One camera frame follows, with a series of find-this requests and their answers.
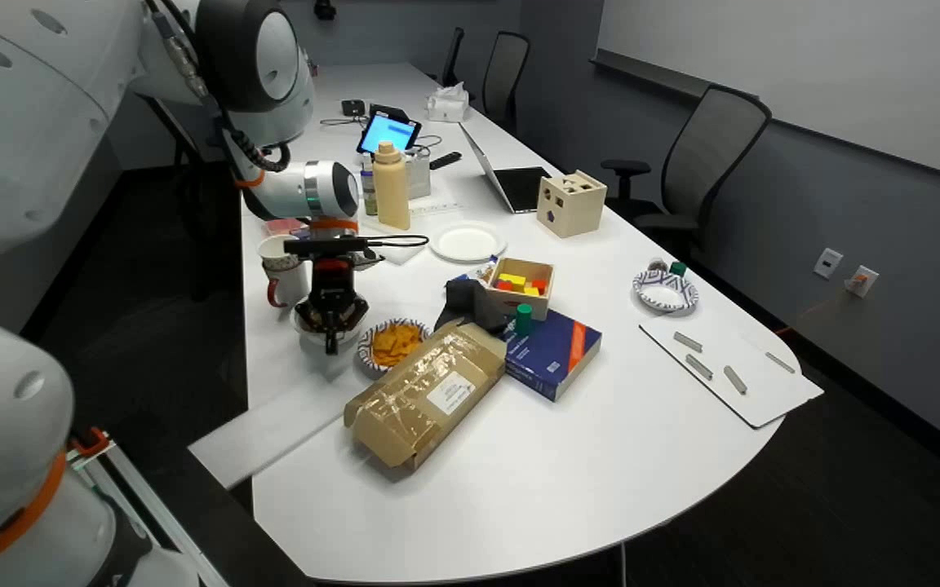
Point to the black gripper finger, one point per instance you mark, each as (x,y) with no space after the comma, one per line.
(307,314)
(358,314)

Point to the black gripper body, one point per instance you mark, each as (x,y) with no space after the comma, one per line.
(331,269)

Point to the white cereal bowl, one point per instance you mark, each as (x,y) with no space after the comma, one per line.
(316,343)

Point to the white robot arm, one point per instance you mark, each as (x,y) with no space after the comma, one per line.
(63,74)

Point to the small bowl orange snacks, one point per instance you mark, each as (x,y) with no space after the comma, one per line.
(389,343)

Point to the white foam tray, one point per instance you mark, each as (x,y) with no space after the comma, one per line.
(393,245)

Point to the brown paper package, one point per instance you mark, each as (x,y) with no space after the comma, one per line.
(413,407)

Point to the white round plate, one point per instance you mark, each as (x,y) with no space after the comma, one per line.
(468,243)

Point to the cream bottle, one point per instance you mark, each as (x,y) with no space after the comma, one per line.
(389,188)

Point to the green cylinder block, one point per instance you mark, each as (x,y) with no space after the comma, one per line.
(524,318)

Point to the wooden box coloured blocks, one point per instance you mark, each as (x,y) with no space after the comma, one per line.
(520,280)

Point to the tablet with lit screen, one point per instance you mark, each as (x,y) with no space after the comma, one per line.
(382,128)

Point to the crumpled white plastic bag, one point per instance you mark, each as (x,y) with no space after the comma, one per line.
(447,106)

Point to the silver laptop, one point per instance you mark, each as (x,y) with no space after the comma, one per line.
(514,188)

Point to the wooden shape sorter cube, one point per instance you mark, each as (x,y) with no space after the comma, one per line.
(570,203)

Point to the black office chair far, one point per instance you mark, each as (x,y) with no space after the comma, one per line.
(501,80)

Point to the black office chair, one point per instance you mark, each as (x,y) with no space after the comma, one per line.
(501,80)
(703,154)

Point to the white board with strips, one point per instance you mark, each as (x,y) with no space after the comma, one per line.
(740,359)

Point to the black office chair right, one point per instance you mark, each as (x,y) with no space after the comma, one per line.
(703,154)

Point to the white mug red handle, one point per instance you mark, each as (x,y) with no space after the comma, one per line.
(286,273)

